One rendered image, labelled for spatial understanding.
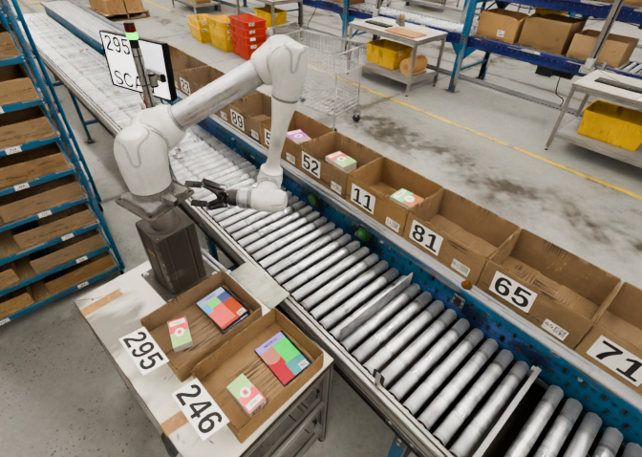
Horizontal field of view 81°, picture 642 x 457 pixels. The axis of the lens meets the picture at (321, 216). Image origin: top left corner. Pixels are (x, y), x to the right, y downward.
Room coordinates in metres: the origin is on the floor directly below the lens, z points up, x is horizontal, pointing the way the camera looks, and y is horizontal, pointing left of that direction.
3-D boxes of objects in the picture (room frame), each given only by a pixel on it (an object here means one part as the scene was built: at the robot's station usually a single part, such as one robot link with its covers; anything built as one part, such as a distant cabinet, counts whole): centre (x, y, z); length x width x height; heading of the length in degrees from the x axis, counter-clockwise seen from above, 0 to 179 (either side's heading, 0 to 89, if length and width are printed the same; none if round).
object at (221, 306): (0.96, 0.40, 0.79); 0.19 x 0.14 x 0.02; 49
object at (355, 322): (1.03, -0.26, 0.76); 0.46 x 0.01 x 0.09; 133
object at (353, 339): (1.00, -0.29, 0.72); 0.52 x 0.05 x 0.05; 133
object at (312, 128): (2.16, 0.17, 0.97); 0.39 x 0.29 x 0.17; 43
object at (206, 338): (0.89, 0.46, 0.80); 0.38 x 0.28 x 0.10; 137
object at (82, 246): (1.74, 1.67, 0.39); 0.40 x 0.30 x 0.10; 133
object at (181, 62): (3.32, 1.25, 0.96); 0.39 x 0.29 x 0.17; 43
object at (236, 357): (0.70, 0.20, 0.80); 0.38 x 0.28 x 0.10; 137
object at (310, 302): (1.19, -0.11, 0.72); 0.52 x 0.05 x 0.05; 133
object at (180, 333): (0.84, 0.54, 0.77); 0.13 x 0.07 x 0.04; 28
